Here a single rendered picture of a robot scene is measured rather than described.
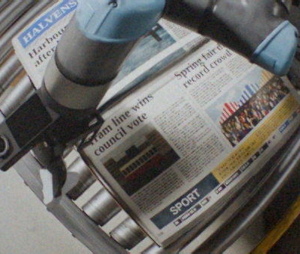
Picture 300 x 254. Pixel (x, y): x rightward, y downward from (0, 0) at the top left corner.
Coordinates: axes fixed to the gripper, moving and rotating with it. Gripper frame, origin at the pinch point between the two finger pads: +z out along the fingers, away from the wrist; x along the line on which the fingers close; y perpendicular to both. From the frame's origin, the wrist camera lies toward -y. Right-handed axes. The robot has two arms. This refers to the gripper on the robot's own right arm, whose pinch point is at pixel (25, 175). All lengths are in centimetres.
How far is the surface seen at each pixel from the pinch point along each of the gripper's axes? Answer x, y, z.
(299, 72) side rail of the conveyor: -11, 56, -9
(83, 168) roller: -0.2, 17.6, 12.9
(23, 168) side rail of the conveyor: 6.7, 9.2, 17.7
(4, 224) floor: 19, 25, 101
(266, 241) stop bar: -32.0, 30.1, 3.4
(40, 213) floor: 14, 40, 92
